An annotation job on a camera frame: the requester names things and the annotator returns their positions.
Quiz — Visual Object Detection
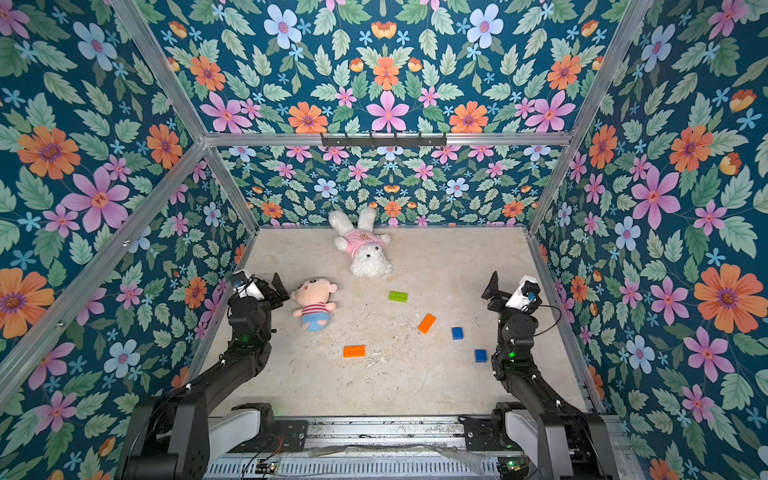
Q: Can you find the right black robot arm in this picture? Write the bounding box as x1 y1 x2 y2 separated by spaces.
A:
481 272 620 479

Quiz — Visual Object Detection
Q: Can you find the white plush bunny pink shirt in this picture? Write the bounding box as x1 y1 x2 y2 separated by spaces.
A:
328 207 394 278

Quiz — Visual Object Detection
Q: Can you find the green lego brick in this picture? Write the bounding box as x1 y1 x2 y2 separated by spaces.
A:
388 291 409 303

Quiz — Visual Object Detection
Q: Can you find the black wall hook bar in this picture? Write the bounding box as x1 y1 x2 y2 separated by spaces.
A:
320 133 448 148

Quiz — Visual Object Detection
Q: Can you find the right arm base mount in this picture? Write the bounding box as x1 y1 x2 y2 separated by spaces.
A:
458 402 512 452

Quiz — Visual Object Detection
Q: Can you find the pink plush doll striped shirt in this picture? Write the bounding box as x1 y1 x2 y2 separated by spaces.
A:
290 278 338 332

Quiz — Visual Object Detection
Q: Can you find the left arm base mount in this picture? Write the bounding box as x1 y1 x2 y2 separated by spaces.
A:
231 403 309 453

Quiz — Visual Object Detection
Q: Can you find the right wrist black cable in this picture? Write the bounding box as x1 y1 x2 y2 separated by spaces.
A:
530 302 563 338

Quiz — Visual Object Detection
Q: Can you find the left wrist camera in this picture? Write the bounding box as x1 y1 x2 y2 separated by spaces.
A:
230 270 264 300

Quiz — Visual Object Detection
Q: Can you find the orange lego brick long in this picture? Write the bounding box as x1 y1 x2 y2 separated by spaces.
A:
343 345 366 359

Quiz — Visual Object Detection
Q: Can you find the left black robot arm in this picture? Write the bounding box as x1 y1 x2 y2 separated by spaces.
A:
116 270 290 479

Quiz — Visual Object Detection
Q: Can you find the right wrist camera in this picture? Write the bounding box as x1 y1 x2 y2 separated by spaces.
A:
505 275 542 314

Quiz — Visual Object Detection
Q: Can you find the green circuit board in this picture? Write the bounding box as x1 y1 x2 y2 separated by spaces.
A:
497 458 530 480

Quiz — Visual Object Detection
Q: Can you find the small controller board with wires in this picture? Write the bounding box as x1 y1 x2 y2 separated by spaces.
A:
253 461 278 475

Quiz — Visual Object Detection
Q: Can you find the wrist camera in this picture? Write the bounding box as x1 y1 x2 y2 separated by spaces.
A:
230 270 264 300
505 275 542 314

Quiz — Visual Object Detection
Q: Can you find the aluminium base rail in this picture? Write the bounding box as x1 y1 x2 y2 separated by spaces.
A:
204 415 530 479

